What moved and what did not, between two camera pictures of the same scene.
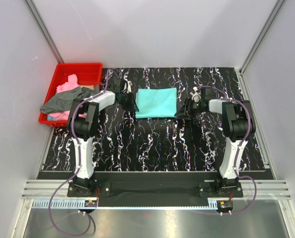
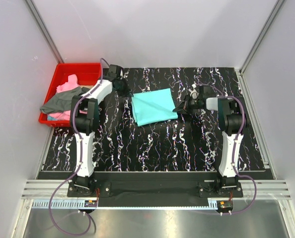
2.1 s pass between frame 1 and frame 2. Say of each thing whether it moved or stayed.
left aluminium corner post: stayed
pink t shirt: stayed
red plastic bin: stayed
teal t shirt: moved
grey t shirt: stayed
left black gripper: moved
